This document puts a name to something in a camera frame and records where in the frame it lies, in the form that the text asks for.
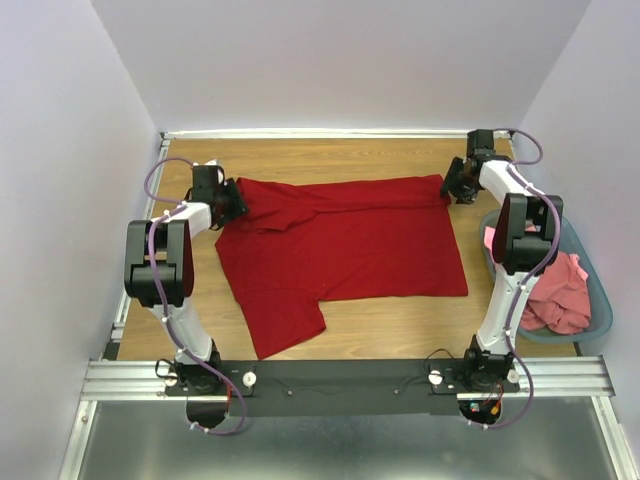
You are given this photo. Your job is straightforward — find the dark red t-shirt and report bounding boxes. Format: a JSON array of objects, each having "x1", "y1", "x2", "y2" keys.
[{"x1": 215, "y1": 175, "x2": 468, "y2": 359}]

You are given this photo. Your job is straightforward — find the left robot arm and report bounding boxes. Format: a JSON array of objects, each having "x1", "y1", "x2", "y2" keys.
[{"x1": 124, "y1": 160, "x2": 249, "y2": 395}]

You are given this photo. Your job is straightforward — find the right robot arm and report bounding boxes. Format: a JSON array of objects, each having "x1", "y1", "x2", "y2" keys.
[{"x1": 440, "y1": 129, "x2": 564, "y2": 392}]

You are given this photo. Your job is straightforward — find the pink t-shirt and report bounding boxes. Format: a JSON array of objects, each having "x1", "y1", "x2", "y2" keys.
[{"x1": 479, "y1": 251, "x2": 591, "y2": 339}]

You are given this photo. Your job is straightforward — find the translucent blue laundry basket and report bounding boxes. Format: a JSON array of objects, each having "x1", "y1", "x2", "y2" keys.
[{"x1": 478, "y1": 210, "x2": 613, "y2": 353}]

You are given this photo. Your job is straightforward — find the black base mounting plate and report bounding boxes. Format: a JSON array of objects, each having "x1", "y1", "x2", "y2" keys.
[{"x1": 154, "y1": 357, "x2": 520, "y2": 418}]

